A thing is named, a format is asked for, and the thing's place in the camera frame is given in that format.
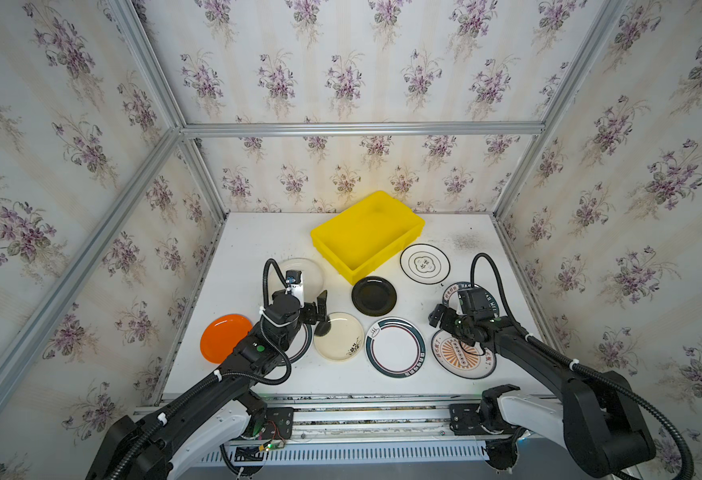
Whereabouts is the green rim HAO SHI plate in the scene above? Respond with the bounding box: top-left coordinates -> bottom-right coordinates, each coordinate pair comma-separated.
441,281 -> 499,316

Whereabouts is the orange sunburst pattern plate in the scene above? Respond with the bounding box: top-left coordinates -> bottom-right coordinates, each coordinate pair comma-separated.
431,330 -> 496,380

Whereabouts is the white plate green quatrefoil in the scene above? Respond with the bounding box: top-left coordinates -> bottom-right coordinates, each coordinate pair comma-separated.
399,243 -> 451,285

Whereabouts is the green rim plate under arm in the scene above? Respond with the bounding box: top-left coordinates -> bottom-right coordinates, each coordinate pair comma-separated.
286,325 -> 313,364

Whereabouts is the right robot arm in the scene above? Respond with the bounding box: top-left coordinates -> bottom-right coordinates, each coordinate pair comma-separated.
428,285 -> 658,478

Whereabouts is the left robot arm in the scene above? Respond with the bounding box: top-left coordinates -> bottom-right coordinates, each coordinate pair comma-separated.
86,290 -> 329,479

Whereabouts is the yellow plastic bin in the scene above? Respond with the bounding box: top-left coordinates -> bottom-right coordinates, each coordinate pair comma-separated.
310,191 -> 425,284

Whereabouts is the translucent white plate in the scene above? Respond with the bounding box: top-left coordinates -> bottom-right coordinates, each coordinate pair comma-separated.
279,258 -> 325,302

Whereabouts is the cream plate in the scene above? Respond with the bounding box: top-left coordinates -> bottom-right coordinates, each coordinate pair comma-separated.
314,312 -> 365,362

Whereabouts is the white plate green red rim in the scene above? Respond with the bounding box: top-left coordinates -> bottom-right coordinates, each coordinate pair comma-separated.
364,317 -> 427,379

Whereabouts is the black plate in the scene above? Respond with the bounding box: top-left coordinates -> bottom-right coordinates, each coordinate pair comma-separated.
351,276 -> 398,317

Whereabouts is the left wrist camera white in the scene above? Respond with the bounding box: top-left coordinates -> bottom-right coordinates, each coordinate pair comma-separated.
285,270 -> 305,303

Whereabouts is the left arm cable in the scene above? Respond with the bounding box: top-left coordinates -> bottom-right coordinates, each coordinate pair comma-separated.
262,258 -> 289,313

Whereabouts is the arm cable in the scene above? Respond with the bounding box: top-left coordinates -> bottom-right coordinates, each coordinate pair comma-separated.
262,258 -> 289,313
469,252 -> 695,480

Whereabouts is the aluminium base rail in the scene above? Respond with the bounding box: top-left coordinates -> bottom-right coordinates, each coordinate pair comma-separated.
128,392 -> 544,469

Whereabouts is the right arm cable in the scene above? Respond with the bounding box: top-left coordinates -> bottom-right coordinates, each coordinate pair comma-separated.
469,252 -> 695,480

